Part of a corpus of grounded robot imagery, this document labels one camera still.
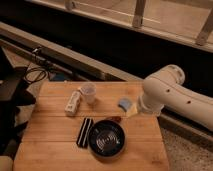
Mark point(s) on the translucent white ceramic cup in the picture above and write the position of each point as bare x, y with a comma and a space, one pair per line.
88, 91

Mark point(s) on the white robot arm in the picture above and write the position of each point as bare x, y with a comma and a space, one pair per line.
164, 88

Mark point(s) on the dark ceramic bowl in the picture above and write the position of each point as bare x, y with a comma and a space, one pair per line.
106, 138

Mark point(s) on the blue sponge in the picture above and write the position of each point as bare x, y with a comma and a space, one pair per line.
124, 103

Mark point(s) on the yellow sponge piece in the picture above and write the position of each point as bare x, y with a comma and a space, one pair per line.
132, 111

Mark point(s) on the white remote controller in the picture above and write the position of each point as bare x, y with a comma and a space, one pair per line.
73, 103

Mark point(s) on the black striped rectangular block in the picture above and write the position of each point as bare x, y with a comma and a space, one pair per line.
82, 136

